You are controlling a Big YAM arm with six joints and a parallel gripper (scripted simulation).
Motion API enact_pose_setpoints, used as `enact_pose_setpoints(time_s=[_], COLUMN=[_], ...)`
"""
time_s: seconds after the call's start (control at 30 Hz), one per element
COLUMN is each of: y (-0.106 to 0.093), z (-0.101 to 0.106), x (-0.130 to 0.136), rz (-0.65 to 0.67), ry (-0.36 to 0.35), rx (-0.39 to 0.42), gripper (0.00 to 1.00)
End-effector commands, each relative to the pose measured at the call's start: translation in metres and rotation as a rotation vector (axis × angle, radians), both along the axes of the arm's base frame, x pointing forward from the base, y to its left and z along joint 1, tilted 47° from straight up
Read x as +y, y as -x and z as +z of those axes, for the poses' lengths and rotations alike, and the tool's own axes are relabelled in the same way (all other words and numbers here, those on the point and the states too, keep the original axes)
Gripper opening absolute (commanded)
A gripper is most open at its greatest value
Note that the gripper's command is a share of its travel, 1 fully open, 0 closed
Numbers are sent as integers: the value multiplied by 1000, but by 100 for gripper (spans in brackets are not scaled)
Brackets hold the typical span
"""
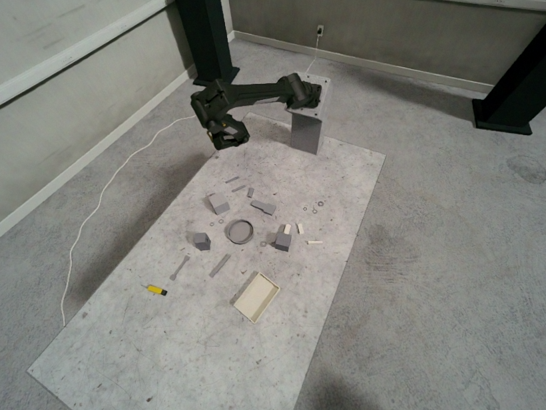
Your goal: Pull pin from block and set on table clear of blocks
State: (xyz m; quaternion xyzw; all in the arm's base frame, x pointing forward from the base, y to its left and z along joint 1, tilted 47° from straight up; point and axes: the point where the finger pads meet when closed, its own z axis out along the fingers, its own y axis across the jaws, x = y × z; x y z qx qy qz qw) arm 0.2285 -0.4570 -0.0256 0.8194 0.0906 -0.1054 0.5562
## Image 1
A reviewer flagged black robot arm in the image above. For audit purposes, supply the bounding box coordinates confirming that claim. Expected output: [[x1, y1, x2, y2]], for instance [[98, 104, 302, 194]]
[[190, 73, 322, 150]]

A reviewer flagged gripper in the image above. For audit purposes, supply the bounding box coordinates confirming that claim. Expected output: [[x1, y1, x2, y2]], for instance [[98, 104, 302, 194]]
[[206, 131, 218, 143]]

